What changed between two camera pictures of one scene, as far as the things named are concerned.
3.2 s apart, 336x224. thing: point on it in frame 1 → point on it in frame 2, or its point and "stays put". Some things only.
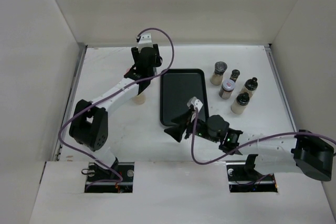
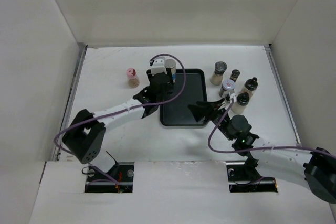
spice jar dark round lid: x=217 y=78 stays put
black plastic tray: x=177 y=87 stays put
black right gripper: x=177 y=131 → x=204 y=108
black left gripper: x=136 y=54 → x=170 y=85
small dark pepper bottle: x=234 y=75 stays put
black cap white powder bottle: x=239 y=105 stays put
